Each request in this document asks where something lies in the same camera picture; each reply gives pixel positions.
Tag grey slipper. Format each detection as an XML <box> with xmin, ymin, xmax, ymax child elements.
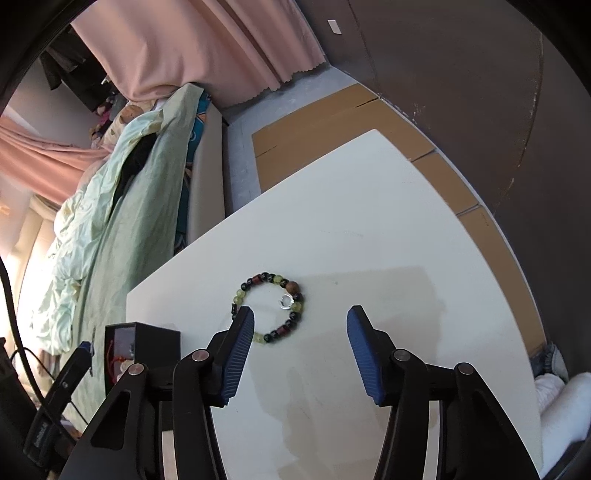
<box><xmin>531</xmin><ymin>342</ymin><xmax>570</xmax><ymax>381</ymax></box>

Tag wide pink curtain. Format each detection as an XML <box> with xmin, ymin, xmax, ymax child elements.
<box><xmin>69</xmin><ymin>0</ymin><xmax>331</xmax><ymax>109</ymax></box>

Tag flat brown cardboard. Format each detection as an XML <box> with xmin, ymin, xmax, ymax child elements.
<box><xmin>252</xmin><ymin>83</ymin><xmax>548</xmax><ymax>356</ymax></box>

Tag pile of plush toys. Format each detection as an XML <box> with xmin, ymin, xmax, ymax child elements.
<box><xmin>90</xmin><ymin>95</ymin><xmax>125</xmax><ymax>139</ymax></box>

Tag dark cloth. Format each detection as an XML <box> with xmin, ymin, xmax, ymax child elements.
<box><xmin>117</xmin><ymin>134</ymin><xmax>158</xmax><ymax>204</ymax></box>

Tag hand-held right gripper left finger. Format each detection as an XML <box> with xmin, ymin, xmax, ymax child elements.
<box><xmin>58</xmin><ymin>305</ymin><xmax>256</xmax><ymax>480</ymax></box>

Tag bear print pillow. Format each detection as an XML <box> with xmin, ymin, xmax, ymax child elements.
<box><xmin>104</xmin><ymin>104</ymin><xmax>144</xmax><ymax>144</ymax></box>

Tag person's white trouser leg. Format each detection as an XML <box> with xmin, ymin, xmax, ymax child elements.
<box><xmin>536</xmin><ymin>371</ymin><xmax>591</xmax><ymax>476</ymax></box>

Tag red cord bracelet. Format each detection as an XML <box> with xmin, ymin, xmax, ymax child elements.
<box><xmin>107</xmin><ymin>339</ymin><xmax>134</xmax><ymax>365</ymax></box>

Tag hanging dark clothes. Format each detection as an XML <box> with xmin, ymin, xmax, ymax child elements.
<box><xmin>39</xmin><ymin>28</ymin><xmax>125</xmax><ymax>112</ymax></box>

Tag blue printed cloth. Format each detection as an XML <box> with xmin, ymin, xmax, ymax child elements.
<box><xmin>173</xmin><ymin>90</ymin><xmax>215</xmax><ymax>252</ymax></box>

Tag light green duvet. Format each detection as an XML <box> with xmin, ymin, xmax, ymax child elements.
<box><xmin>30</xmin><ymin>83</ymin><xmax>204</xmax><ymax>356</ymax></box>

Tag green bed sheet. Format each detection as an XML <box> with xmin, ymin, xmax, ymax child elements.
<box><xmin>69</xmin><ymin>134</ymin><xmax>195</xmax><ymax>416</ymax></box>

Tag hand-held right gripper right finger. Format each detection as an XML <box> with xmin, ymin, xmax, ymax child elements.
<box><xmin>346</xmin><ymin>305</ymin><xmax>541</xmax><ymax>480</ymax></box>

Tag narrow pink curtain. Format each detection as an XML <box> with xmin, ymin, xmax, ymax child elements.
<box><xmin>0</xmin><ymin>115</ymin><xmax>109</xmax><ymax>204</ymax></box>

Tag black cable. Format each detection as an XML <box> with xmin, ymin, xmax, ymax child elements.
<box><xmin>0</xmin><ymin>256</ymin><xmax>24</xmax><ymax>370</ymax></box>

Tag black cardboard box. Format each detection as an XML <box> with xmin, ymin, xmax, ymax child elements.
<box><xmin>104</xmin><ymin>323</ymin><xmax>182</xmax><ymax>398</ymax></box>

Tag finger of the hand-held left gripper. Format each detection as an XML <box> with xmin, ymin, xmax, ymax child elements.
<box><xmin>44</xmin><ymin>340</ymin><xmax>95</xmax><ymax>418</ymax></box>

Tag black green beaded bracelet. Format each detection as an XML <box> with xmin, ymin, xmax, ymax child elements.
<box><xmin>231</xmin><ymin>273</ymin><xmax>306</xmax><ymax>346</ymax></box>

